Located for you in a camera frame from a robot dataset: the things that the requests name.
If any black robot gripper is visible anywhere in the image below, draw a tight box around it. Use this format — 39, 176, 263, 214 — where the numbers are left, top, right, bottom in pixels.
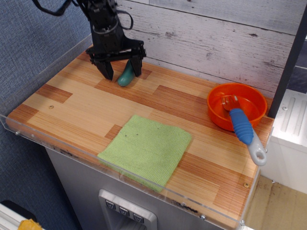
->
86, 26, 146, 80

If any green toy cucumber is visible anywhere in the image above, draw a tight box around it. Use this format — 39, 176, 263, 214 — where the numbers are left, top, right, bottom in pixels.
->
117, 60, 135, 87

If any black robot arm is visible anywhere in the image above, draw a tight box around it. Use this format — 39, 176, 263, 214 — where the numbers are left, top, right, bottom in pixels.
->
77, 0, 146, 80

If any green knitted cloth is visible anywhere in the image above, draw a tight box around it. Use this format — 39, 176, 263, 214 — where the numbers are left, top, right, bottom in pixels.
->
98, 115, 192, 193

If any orange plastic bowl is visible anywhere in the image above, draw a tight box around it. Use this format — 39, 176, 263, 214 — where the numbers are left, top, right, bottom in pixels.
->
207, 83, 268, 131

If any grey toy fridge cabinet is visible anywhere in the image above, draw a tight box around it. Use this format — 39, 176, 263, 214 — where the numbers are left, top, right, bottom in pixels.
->
47, 149, 219, 230

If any silver dispenser button panel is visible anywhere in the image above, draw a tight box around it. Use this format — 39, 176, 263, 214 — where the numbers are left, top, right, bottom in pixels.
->
98, 189, 158, 230

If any white ribbed appliance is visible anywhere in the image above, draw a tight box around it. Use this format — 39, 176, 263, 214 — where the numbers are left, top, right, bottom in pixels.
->
260, 90, 307, 193

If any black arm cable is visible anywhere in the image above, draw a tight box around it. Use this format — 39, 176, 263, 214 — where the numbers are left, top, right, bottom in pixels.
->
32, 0, 134, 31

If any clear acrylic guard rail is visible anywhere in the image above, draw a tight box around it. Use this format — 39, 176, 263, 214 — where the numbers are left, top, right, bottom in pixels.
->
0, 36, 259, 230

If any fork with blue grey handle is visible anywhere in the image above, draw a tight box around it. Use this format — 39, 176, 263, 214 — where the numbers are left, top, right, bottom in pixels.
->
221, 95, 267, 166

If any dark right vertical post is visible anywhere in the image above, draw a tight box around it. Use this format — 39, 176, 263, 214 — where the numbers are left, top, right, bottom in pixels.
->
268, 6, 307, 118

